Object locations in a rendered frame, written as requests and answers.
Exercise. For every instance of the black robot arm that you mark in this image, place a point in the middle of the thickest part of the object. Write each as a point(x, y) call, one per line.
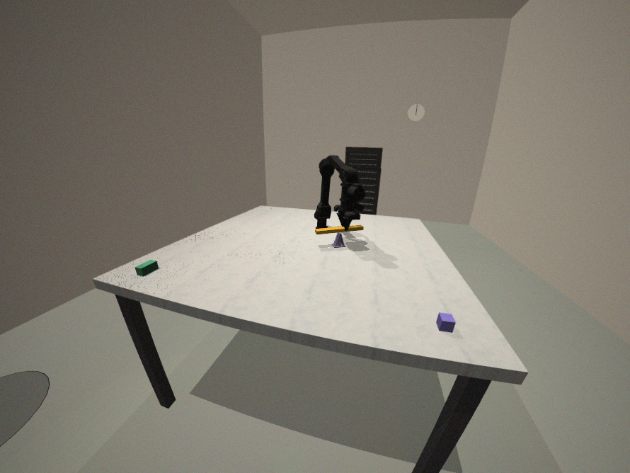
point(351, 187)

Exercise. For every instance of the green rectangular block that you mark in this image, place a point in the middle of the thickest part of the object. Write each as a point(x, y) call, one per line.
point(146, 268)

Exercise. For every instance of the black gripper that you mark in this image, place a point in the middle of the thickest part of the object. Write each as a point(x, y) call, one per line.
point(345, 213)

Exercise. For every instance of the yellow bar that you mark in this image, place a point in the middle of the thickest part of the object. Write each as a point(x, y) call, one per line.
point(338, 229)

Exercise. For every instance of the small purple cube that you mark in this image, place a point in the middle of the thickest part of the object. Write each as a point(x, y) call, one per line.
point(445, 322)

